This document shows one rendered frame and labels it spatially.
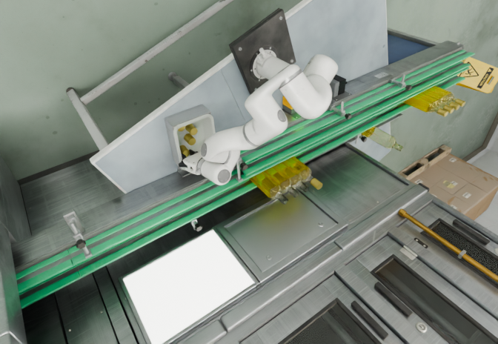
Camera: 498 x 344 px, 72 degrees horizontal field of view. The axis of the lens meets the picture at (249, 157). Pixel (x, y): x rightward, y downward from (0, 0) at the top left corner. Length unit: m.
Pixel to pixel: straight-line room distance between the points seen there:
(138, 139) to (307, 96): 0.70
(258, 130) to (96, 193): 1.10
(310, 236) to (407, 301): 0.42
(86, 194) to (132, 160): 0.54
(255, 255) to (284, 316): 0.25
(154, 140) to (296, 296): 0.81
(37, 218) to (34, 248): 0.46
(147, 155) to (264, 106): 0.63
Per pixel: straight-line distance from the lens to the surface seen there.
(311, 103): 1.01
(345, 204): 1.69
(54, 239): 1.47
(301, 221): 1.55
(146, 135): 1.41
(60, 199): 1.97
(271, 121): 1.00
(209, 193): 1.45
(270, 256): 1.43
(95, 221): 1.46
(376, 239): 1.58
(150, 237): 1.45
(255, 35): 1.45
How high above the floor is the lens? 1.91
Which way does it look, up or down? 41 degrees down
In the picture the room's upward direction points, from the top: 131 degrees clockwise
